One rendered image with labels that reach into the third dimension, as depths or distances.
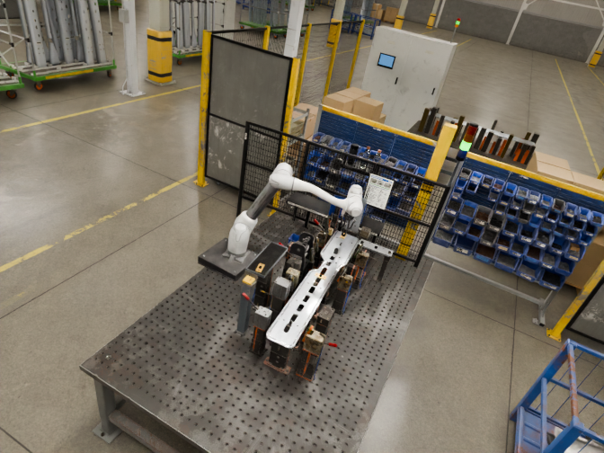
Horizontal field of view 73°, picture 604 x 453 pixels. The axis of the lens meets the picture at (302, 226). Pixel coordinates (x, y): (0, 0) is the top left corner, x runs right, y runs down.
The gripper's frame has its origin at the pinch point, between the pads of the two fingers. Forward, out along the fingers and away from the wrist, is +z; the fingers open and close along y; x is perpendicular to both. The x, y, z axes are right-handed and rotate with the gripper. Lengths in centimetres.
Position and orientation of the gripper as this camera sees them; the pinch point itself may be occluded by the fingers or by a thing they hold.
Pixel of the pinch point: (344, 231)
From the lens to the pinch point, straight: 328.5
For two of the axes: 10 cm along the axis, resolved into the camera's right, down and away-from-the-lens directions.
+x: 3.9, -4.5, 8.1
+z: -1.7, 8.3, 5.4
